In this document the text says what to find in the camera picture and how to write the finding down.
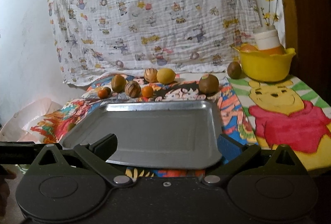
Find small orange tangerine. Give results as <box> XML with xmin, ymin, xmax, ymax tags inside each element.
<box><xmin>141</xmin><ymin>86</ymin><xmax>154</xmax><ymax>98</ymax></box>
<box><xmin>98</xmin><ymin>88</ymin><xmax>109</xmax><ymax>99</ymax></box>

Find tiny brown fruit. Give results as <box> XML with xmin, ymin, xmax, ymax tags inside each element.
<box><xmin>103</xmin><ymin>87</ymin><xmax>112</xmax><ymax>94</ymax></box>

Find brown kiwi with sticker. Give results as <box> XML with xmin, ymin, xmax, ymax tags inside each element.
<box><xmin>199</xmin><ymin>74</ymin><xmax>219</xmax><ymax>94</ymax></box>

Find striped pepino melon front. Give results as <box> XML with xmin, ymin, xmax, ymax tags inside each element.
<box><xmin>125</xmin><ymin>81</ymin><xmax>141</xmax><ymax>98</ymax></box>

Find striped pepino melon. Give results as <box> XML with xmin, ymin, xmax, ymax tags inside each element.
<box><xmin>144</xmin><ymin>68</ymin><xmax>158</xmax><ymax>83</ymax></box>
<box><xmin>125</xmin><ymin>81</ymin><xmax>141</xmax><ymax>98</ymax></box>

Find small brown kiwi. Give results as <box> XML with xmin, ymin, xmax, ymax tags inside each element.
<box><xmin>227</xmin><ymin>61</ymin><xmax>242</xmax><ymax>79</ymax></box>

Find yellow lemon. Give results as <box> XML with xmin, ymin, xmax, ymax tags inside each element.
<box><xmin>157</xmin><ymin>68</ymin><xmax>176</xmax><ymax>84</ymax></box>

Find colourful anime drawing mat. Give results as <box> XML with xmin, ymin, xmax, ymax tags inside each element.
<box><xmin>30</xmin><ymin>72</ymin><xmax>258</xmax><ymax>179</ymax></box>

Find silver metal tray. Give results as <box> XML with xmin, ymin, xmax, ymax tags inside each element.
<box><xmin>60</xmin><ymin>101</ymin><xmax>222</xmax><ymax>170</ymax></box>

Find yellow plastic bowl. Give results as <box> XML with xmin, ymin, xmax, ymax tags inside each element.
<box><xmin>233</xmin><ymin>47</ymin><xmax>296</xmax><ymax>82</ymax></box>

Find orange fruit in bowl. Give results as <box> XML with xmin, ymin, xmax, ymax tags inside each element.
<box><xmin>240</xmin><ymin>43</ymin><xmax>258</xmax><ymax>52</ymax></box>

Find white and orange bottle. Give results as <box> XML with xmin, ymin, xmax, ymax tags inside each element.
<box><xmin>253</xmin><ymin>25</ymin><xmax>284</xmax><ymax>55</ymax></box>

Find white cartoon print cloth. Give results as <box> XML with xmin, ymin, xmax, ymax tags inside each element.
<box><xmin>48</xmin><ymin>0</ymin><xmax>260</xmax><ymax>86</ymax></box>

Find yellow artificial flowers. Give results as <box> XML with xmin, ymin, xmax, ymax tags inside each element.
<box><xmin>260</xmin><ymin>0</ymin><xmax>279</xmax><ymax>26</ymax></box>

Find wooden door frame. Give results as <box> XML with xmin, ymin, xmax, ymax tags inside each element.
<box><xmin>282</xmin><ymin>0</ymin><xmax>310</xmax><ymax>79</ymax></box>

